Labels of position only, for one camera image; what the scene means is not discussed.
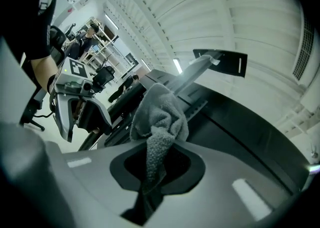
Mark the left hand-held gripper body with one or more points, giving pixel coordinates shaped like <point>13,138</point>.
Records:
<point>75,82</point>

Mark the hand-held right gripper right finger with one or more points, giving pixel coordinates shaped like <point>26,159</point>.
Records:
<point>225,172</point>

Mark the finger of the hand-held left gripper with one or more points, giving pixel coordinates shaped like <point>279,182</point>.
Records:
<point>97,115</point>
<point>61,119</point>

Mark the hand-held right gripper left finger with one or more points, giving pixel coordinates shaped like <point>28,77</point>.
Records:
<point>85,172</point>

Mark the grey terry cloth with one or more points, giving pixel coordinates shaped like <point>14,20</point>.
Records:
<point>160,114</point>

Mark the person's left forearm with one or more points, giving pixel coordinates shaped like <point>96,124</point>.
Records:
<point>41,70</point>

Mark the black office chair with headrest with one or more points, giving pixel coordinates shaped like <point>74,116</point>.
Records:
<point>103,74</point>

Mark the black mesh office chair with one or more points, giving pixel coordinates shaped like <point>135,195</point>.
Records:
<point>58,40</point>

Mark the white metal shelving rack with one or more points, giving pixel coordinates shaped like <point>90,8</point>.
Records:
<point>105,37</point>

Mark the person's black shirt sleeve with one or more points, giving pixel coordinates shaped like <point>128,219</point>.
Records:
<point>41,22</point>

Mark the long ceiling light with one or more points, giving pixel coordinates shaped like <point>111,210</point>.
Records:
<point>177,65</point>
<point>111,21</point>
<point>144,63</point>

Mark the white air conditioner vent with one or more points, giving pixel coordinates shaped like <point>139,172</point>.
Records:
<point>303,52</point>

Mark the white wall panel box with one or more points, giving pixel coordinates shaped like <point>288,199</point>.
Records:
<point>81,2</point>

